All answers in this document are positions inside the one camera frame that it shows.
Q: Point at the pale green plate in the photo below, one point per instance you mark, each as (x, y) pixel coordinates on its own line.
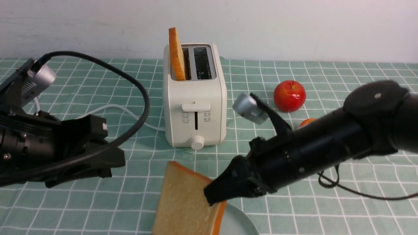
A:
(236, 222)

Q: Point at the red apple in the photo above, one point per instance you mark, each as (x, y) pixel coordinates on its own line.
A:
(289, 96)

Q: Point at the toast slice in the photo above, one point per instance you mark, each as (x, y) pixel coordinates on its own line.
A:
(182, 207)
(176, 55)

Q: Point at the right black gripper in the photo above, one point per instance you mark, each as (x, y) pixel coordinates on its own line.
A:
(267, 168)

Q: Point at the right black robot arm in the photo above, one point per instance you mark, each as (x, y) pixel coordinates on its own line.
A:
(376, 119)

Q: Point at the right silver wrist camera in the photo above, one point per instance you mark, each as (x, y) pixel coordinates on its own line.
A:
(252, 108)

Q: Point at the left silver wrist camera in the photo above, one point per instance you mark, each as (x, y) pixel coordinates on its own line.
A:
(25, 85)

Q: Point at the green checkered tablecloth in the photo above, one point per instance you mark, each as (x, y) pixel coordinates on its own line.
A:
(126, 203)

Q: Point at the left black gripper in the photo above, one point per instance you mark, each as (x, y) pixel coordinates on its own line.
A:
(78, 136)

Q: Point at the orange persimmon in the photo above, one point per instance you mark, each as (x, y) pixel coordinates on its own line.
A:
(306, 122)

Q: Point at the white two-slot toaster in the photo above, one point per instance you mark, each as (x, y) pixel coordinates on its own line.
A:
(195, 110)

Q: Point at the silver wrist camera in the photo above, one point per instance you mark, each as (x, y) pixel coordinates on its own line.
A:
(25, 85)
(252, 108)

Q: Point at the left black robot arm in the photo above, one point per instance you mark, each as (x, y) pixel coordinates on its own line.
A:
(24, 151)

